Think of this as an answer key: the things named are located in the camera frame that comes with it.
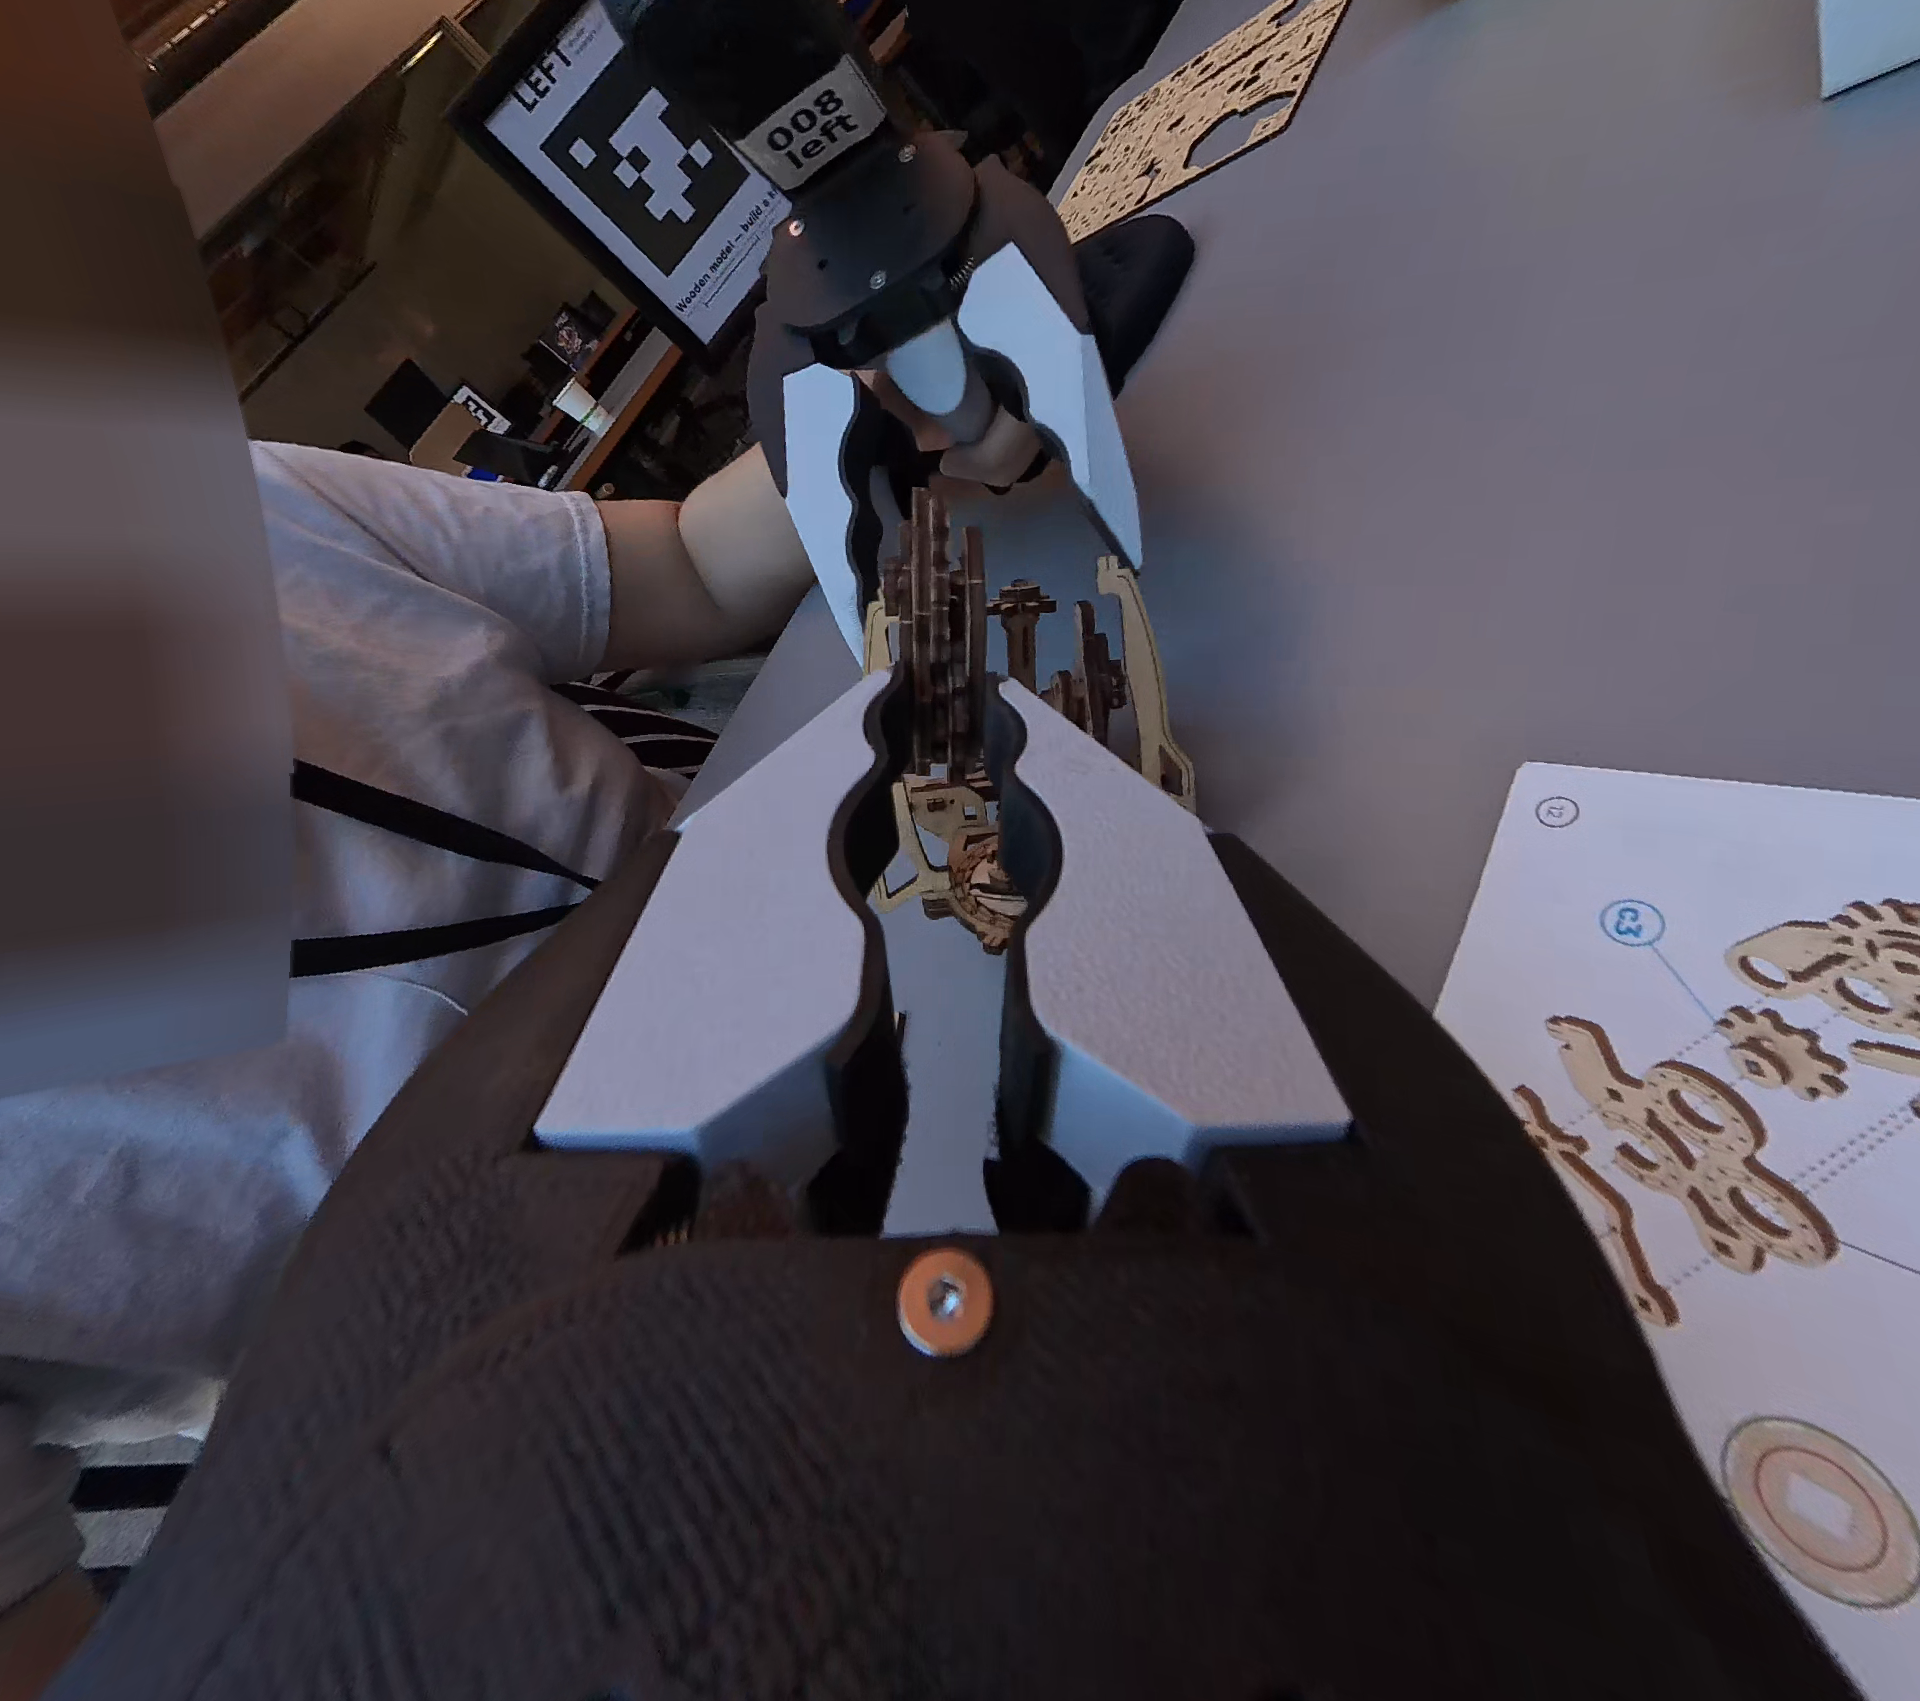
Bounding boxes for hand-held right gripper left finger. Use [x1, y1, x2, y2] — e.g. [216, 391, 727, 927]
[531, 666, 908, 1152]

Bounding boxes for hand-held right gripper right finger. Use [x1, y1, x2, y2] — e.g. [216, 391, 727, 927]
[991, 675, 1361, 1158]

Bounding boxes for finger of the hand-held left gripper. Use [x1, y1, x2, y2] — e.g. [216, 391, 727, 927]
[778, 360, 904, 624]
[956, 241, 1148, 580]

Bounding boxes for wooden gear assembly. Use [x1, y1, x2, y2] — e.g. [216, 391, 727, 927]
[876, 483, 998, 779]

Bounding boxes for wooden mechanical model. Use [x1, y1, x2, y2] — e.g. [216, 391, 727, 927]
[860, 549, 1203, 954]

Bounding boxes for person's left forearm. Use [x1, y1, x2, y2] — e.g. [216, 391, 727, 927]
[596, 464, 824, 670]

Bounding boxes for person's left hand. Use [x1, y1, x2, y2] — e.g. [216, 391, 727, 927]
[914, 416, 1062, 504]

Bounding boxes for marker tag sign screen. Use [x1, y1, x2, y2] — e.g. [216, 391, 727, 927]
[483, 0, 798, 345]

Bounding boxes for black striped cloth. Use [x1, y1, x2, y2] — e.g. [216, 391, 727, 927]
[556, 674, 722, 775]

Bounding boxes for laser-cut wooden sheet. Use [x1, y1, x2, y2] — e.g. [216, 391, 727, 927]
[1057, 0, 1378, 232]

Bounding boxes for assembly instruction booklet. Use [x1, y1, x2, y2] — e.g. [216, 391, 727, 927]
[1432, 765, 1920, 1701]

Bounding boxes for person's grey pants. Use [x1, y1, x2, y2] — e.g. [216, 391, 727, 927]
[0, 963, 452, 1374]

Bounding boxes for black drawstring cord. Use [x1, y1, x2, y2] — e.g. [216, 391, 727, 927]
[285, 757, 668, 980]

